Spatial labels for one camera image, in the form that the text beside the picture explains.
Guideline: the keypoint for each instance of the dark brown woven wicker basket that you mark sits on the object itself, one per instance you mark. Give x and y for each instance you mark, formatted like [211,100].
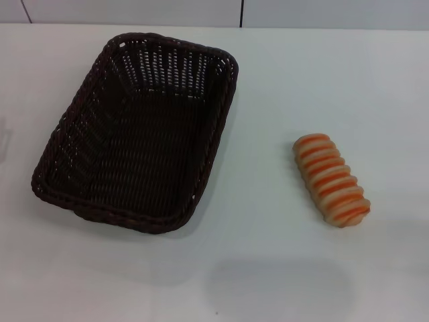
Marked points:
[140,157]

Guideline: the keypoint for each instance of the orange striped twisted bread loaf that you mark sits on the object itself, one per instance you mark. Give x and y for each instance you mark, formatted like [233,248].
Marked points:
[330,179]

